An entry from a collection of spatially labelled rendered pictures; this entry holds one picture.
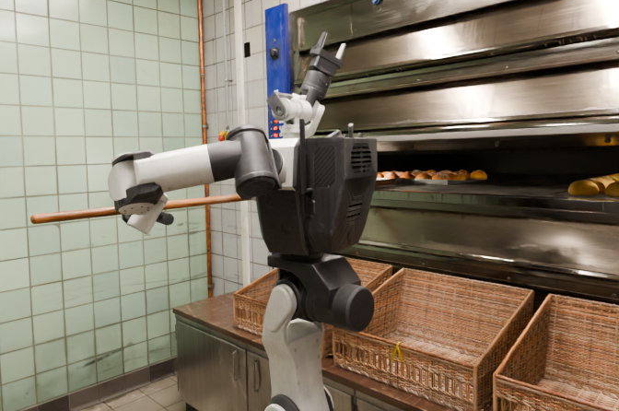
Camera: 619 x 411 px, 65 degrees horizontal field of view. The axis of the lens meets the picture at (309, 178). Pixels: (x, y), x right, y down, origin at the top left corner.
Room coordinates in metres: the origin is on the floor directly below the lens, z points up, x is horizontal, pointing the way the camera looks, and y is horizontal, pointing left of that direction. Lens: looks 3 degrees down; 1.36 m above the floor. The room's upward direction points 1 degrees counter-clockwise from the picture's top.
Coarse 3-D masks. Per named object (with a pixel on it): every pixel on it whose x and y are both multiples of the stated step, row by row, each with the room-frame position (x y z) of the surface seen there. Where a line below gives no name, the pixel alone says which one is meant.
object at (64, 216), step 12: (384, 180) 2.51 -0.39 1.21; (168, 204) 1.68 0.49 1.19; (180, 204) 1.71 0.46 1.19; (192, 204) 1.74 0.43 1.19; (204, 204) 1.78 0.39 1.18; (36, 216) 1.40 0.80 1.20; (48, 216) 1.42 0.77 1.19; (60, 216) 1.45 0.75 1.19; (72, 216) 1.47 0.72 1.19; (84, 216) 1.49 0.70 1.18; (96, 216) 1.52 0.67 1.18; (108, 216) 1.55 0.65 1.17
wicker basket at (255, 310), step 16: (272, 272) 2.33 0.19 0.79; (368, 272) 2.19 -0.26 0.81; (384, 272) 2.08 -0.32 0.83; (256, 288) 2.26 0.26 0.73; (272, 288) 2.33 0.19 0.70; (368, 288) 1.99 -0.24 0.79; (240, 304) 2.13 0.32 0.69; (256, 304) 2.05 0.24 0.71; (240, 320) 2.13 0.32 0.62; (256, 320) 2.06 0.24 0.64
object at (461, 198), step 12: (384, 192) 2.18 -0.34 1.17; (396, 192) 2.14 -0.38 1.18; (408, 192) 2.10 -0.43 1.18; (420, 192) 2.07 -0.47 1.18; (432, 192) 2.06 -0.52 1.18; (468, 204) 1.90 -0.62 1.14; (480, 204) 1.86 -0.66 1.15; (492, 204) 1.83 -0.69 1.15; (504, 204) 1.80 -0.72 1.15; (516, 204) 1.77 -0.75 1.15; (528, 204) 1.74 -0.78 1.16; (540, 204) 1.71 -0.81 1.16; (552, 204) 1.68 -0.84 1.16; (564, 204) 1.65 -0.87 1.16; (576, 204) 1.63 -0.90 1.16; (588, 204) 1.60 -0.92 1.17; (600, 204) 1.58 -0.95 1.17; (612, 204) 1.55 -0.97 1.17
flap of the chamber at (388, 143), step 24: (384, 144) 2.06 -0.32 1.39; (408, 144) 1.99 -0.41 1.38; (432, 144) 1.93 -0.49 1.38; (456, 144) 1.87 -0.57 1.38; (480, 144) 1.82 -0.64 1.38; (504, 144) 1.77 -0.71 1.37; (528, 144) 1.72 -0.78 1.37; (552, 144) 1.68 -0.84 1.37; (576, 144) 1.63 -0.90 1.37; (600, 144) 1.59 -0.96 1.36
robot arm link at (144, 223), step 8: (152, 208) 1.34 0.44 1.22; (160, 208) 1.36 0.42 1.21; (128, 216) 1.40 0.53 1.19; (136, 216) 1.32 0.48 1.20; (144, 216) 1.33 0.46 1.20; (152, 216) 1.34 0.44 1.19; (160, 216) 1.37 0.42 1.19; (168, 216) 1.36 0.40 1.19; (128, 224) 1.32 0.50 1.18; (136, 224) 1.32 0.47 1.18; (144, 224) 1.32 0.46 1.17; (152, 224) 1.35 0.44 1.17; (168, 224) 1.36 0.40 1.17; (144, 232) 1.34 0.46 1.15
